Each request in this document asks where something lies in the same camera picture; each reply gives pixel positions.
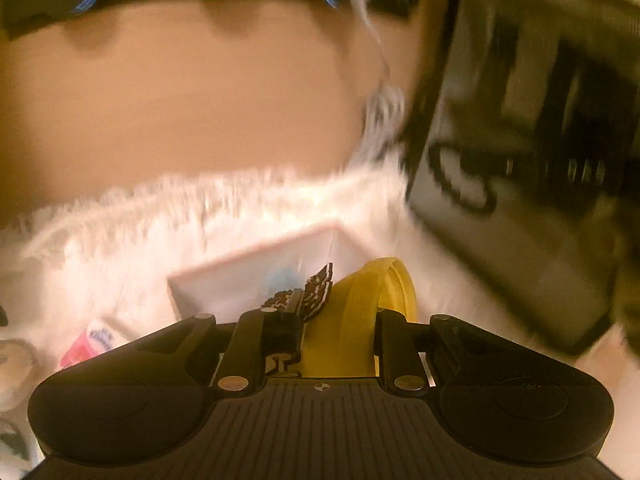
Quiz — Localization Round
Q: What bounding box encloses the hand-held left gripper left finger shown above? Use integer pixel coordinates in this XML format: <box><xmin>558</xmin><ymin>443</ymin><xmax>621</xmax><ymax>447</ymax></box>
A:
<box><xmin>135</xmin><ymin>305</ymin><xmax>306</xmax><ymax>398</ymax></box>

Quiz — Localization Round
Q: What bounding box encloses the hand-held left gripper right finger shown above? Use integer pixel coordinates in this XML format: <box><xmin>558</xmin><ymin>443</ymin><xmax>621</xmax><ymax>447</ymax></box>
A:
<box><xmin>372</xmin><ymin>310</ymin><xmax>503</xmax><ymax>397</ymax></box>

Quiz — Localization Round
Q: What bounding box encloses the black white patterned cloth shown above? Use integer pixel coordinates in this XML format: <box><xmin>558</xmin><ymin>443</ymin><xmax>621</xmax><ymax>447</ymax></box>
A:
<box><xmin>260</xmin><ymin>262</ymin><xmax>336</xmax><ymax>321</ymax></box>

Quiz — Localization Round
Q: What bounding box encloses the pink cardboard box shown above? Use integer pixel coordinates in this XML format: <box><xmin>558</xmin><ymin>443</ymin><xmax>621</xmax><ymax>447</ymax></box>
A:
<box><xmin>167</xmin><ymin>220</ymin><xmax>416</xmax><ymax>323</ymax></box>

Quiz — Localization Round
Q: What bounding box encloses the white textured blanket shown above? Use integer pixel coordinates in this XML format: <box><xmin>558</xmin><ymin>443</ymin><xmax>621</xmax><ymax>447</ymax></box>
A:
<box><xmin>0</xmin><ymin>160</ymin><xmax>640</xmax><ymax>480</ymax></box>

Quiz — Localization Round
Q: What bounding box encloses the pink white packet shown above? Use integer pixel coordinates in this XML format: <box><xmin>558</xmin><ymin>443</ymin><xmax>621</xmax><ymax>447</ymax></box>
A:
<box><xmin>59</xmin><ymin>316</ymin><xmax>128</xmax><ymax>372</ymax></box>

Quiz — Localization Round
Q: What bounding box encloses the white cable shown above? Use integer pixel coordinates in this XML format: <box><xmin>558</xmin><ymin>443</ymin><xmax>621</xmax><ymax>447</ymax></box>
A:
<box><xmin>330</xmin><ymin>0</ymin><xmax>408</xmax><ymax>166</ymax></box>

